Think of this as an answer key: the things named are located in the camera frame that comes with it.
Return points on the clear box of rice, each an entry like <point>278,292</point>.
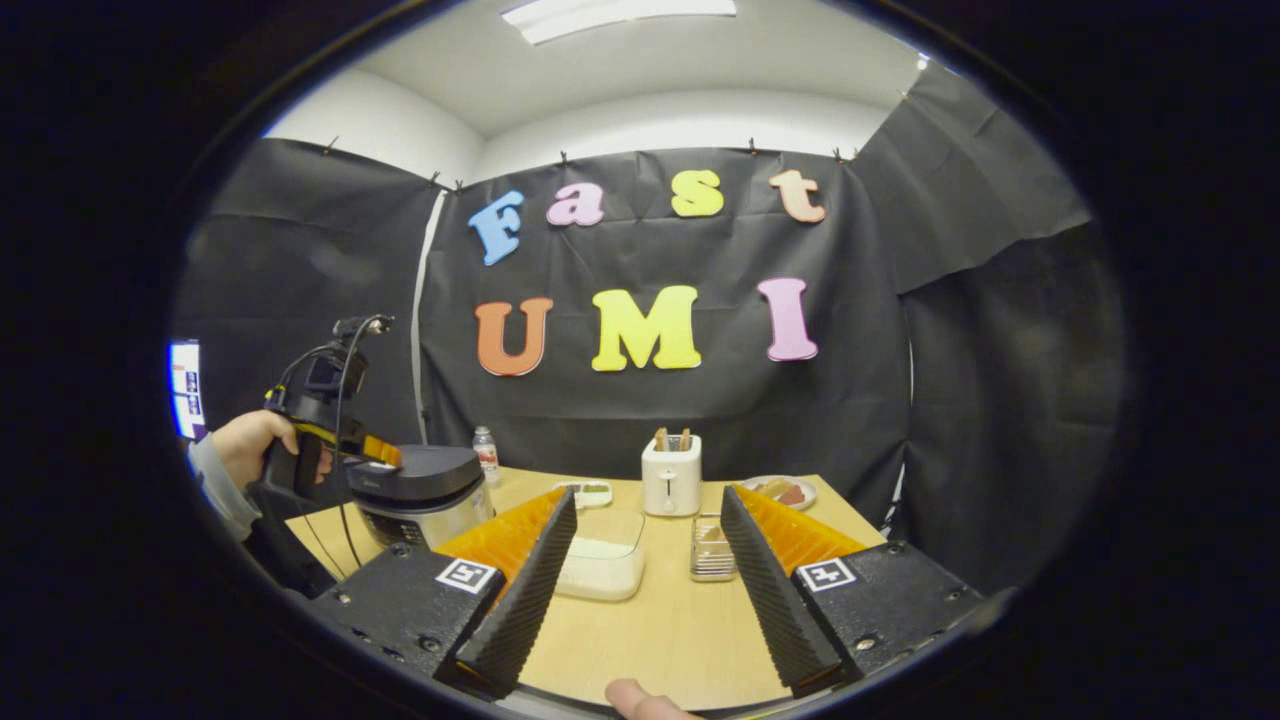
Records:
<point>600,570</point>

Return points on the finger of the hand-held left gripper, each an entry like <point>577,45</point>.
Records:
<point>350,448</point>

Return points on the monitor screen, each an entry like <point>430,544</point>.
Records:
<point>187,390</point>

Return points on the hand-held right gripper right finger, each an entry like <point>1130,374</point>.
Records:
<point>775,595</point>

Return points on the black silver rice cooker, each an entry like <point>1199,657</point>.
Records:
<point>440,490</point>

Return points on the white divided dish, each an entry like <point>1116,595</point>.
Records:
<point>590,493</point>

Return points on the white plate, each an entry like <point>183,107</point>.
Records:
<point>805,485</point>

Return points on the large ceiling light panel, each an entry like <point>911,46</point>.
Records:
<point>620,15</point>

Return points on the white toaster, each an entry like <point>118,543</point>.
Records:
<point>670,480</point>

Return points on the small plastic bottle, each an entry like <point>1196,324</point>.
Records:
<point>486,460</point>

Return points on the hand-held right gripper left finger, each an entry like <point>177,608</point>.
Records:
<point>525,600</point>

